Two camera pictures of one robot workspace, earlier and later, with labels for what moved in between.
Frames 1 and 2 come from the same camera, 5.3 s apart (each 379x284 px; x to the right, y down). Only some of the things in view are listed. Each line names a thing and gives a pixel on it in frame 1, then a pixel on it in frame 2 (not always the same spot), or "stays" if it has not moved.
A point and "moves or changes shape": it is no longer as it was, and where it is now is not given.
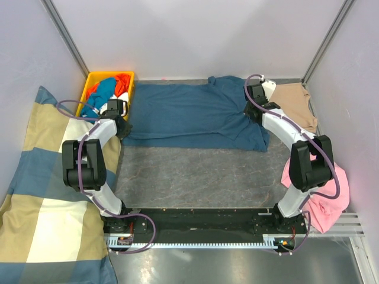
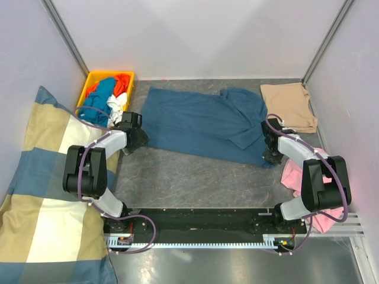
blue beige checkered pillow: (50, 234) stays
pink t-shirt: (325, 214) stays
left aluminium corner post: (53, 12) stays
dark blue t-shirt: (205, 113) moves or changes shape
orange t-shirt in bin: (122, 81) stays
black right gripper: (246, 108) -> (267, 156)
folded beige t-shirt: (295, 100) stays
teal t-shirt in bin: (104, 90) stays
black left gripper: (126, 131) -> (142, 139)
